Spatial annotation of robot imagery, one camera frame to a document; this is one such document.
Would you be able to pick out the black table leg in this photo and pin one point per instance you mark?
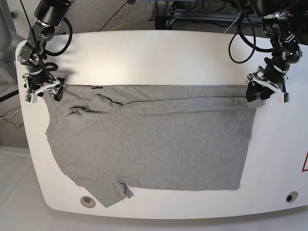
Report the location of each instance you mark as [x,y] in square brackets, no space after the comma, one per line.
[161,9]

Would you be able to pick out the grey T-shirt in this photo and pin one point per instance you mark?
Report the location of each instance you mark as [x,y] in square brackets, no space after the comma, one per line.
[188,138]

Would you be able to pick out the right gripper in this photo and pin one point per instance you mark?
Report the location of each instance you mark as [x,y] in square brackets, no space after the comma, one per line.
[36,86]

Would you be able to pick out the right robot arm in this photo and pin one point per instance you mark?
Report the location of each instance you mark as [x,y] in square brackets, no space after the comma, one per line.
[49,14]

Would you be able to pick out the right table grommet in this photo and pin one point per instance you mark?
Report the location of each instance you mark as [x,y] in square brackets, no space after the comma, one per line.
[291,197]

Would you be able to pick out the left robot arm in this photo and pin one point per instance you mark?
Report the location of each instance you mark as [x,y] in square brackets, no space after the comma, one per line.
[285,23]

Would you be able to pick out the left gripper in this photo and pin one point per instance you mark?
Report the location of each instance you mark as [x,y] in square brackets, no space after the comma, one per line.
[265,82]

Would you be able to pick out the left table grommet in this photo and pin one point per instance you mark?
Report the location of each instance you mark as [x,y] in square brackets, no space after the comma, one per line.
[87,202]

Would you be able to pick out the table grommet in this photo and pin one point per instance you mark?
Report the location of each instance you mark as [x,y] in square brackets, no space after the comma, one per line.
[291,197]
[87,202]

